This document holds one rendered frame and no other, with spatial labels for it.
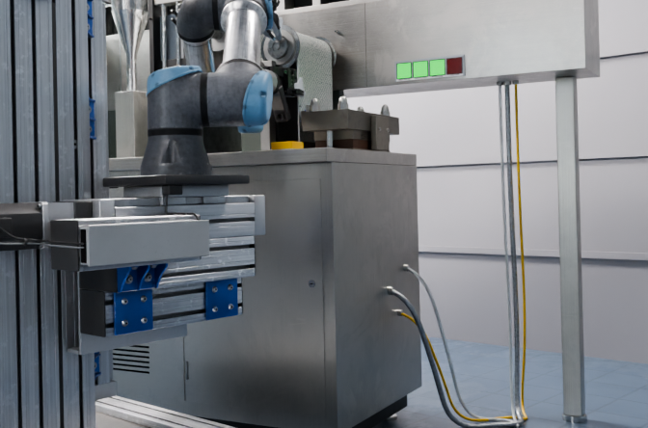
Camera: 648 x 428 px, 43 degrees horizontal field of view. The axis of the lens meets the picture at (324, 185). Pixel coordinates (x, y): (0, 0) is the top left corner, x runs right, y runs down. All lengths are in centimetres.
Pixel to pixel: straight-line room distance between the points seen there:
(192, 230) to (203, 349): 103
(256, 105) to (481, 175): 257
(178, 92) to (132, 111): 140
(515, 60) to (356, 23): 59
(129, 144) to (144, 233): 165
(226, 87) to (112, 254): 46
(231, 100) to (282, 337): 90
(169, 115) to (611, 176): 253
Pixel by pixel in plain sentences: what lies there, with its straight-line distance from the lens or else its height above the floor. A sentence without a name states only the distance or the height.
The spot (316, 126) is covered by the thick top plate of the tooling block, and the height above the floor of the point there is 98.
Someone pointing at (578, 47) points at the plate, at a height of 121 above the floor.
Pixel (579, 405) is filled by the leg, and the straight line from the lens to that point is 292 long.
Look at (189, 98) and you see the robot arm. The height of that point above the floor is 98.
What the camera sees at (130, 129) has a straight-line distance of 314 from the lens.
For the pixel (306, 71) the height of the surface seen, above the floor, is 117.
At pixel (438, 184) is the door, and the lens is 433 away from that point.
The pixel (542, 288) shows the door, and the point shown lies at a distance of 405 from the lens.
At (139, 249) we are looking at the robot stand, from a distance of 151.
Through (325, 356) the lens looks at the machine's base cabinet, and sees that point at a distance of 234.
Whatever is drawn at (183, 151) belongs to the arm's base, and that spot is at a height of 87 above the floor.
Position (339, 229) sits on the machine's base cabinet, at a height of 67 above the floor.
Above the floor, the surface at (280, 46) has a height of 125.
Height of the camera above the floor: 78
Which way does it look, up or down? level
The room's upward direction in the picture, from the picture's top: 1 degrees counter-clockwise
